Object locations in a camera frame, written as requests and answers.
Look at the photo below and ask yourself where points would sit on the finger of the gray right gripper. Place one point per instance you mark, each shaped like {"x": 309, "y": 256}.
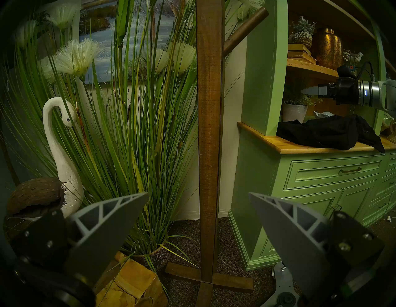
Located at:
{"x": 312, "y": 91}

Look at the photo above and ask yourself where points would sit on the gray left gripper left finger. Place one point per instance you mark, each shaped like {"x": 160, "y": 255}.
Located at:
{"x": 102, "y": 229}

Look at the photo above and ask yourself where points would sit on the gray left gripper right finger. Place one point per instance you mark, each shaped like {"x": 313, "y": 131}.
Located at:
{"x": 297, "y": 241}

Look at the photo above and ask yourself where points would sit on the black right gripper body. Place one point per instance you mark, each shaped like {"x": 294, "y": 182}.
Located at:
{"x": 345, "y": 91}

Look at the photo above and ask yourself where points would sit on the black jacket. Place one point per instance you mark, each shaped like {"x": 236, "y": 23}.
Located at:
{"x": 328, "y": 131}

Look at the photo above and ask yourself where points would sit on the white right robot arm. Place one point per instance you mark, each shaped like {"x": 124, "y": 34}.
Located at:
{"x": 388, "y": 94}

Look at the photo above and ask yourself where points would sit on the gray robot base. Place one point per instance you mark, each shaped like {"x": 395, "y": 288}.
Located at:
{"x": 283, "y": 287}

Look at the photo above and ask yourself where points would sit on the brown wooden coat stand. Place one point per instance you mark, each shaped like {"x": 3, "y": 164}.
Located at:
{"x": 209, "y": 123}

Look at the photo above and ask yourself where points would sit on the green plant in white pot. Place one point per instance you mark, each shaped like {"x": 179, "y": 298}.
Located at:
{"x": 294, "y": 111}

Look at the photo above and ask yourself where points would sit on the white dried flower sprig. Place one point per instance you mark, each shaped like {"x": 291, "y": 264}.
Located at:
{"x": 352, "y": 58}

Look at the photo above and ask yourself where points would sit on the stack of books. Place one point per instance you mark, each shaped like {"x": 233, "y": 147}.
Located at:
{"x": 301, "y": 58}

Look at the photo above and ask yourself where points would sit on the dark cover old book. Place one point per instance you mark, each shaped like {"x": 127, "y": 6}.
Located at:
{"x": 298, "y": 48}

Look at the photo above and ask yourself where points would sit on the green wooden hutch cabinet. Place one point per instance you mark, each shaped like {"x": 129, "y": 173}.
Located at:
{"x": 266, "y": 77}

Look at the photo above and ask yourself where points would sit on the succulent in woven pot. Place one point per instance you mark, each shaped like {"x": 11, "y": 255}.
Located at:
{"x": 302, "y": 35}

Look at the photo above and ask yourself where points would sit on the chunky wooden block stool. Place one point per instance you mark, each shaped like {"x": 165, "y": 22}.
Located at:
{"x": 133, "y": 278}

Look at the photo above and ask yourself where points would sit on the woven plant pot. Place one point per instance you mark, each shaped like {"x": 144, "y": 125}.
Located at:
{"x": 156, "y": 257}

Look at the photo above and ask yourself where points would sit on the white swan figurine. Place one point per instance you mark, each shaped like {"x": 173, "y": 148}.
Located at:
{"x": 63, "y": 164}

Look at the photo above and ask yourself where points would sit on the brown wicker basket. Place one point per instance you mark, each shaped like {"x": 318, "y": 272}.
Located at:
{"x": 34, "y": 193}

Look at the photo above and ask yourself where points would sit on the tall ornamental pampas grass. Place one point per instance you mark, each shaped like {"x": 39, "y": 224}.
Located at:
{"x": 139, "y": 139}

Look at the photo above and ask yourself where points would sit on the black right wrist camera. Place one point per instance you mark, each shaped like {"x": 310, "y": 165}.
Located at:
{"x": 346, "y": 71}

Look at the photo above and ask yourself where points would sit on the landscape wall painting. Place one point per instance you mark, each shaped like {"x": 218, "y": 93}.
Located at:
{"x": 105, "y": 40}

